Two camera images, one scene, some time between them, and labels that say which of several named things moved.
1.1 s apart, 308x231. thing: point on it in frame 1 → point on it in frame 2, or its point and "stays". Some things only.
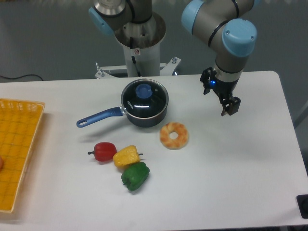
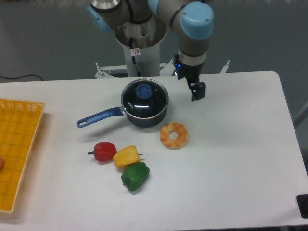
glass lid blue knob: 144,98 stays
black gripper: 224,89 → 190,73
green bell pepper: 134,177 stays
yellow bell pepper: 125,156 stays
